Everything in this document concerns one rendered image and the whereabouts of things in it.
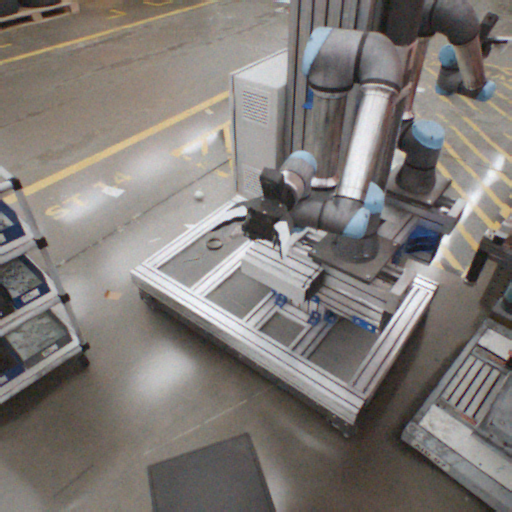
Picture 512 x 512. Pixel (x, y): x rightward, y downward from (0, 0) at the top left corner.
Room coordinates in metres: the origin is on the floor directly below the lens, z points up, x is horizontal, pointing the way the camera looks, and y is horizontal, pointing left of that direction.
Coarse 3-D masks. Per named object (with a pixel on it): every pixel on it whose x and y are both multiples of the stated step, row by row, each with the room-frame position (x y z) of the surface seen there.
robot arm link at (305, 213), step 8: (304, 200) 0.88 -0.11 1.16; (312, 200) 0.89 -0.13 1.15; (320, 200) 0.89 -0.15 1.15; (296, 208) 0.87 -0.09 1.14; (304, 208) 0.87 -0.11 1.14; (312, 208) 0.87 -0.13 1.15; (320, 208) 0.86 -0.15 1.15; (296, 216) 0.87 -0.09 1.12; (304, 216) 0.86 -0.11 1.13; (312, 216) 0.85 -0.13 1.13; (296, 224) 0.87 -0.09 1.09; (304, 224) 0.86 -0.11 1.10; (312, 224) 0.85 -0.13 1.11; (296, 232) 0.88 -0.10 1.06
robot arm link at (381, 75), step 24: (384, 48) 1.08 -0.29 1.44; (360, 72) 1.07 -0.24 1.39; (384, 72) 1.04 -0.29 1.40; (384, 96) 1.01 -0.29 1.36; (360, 120) 0.99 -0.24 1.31; (384, 120) 0.99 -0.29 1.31; (360, 144) 0.95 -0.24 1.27; (360, 168) 0.91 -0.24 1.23; (336, 192) 0.89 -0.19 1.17; (360, 192) 0.87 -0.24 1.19; (336, 216) 0.84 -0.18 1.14; (360, 216) 0.83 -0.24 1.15
